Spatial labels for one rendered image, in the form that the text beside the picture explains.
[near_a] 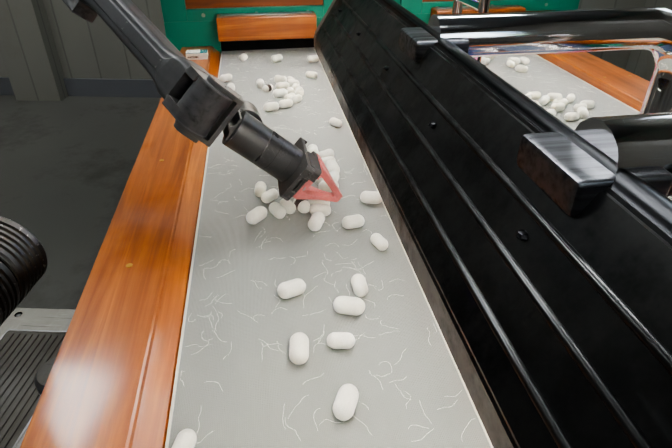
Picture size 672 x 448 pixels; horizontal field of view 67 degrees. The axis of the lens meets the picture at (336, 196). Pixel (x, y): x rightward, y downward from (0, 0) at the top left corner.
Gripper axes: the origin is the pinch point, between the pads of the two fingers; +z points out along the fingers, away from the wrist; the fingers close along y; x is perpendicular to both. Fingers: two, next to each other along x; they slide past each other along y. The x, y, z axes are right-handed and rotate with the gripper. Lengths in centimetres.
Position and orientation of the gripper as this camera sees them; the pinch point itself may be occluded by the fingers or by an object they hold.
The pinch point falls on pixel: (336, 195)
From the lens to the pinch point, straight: 79.9
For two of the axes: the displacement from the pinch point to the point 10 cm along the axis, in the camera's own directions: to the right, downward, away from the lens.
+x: -6.5, 7.0, 3.0
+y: -1.6, -5.1, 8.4
